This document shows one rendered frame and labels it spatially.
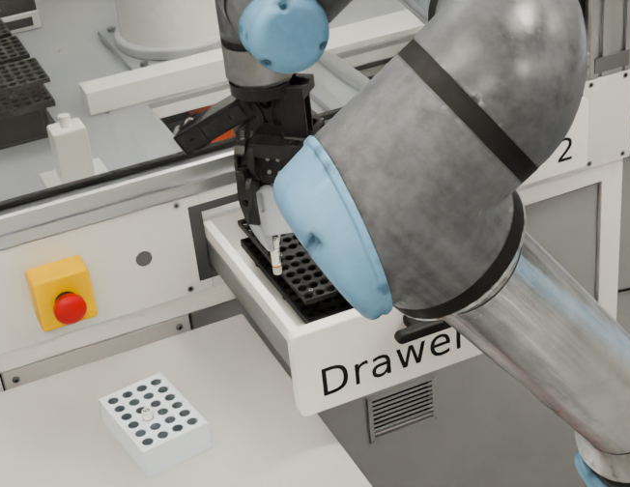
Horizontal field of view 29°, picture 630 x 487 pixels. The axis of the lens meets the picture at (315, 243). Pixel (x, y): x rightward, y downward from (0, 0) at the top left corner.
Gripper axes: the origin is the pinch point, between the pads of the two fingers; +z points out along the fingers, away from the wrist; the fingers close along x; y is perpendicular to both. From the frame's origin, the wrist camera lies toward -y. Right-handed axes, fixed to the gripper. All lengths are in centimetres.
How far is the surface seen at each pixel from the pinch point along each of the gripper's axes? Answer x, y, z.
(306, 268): 6.4, 1.6, 8.3
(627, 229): 173, 21, 101
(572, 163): 52, 26, 16
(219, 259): 10.4, -12.1, 11.2
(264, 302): -0.3, -1.4, 9.2
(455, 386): 40, 10, 52
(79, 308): -4.6, -24.2, 10.3
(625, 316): 133, 26, 101
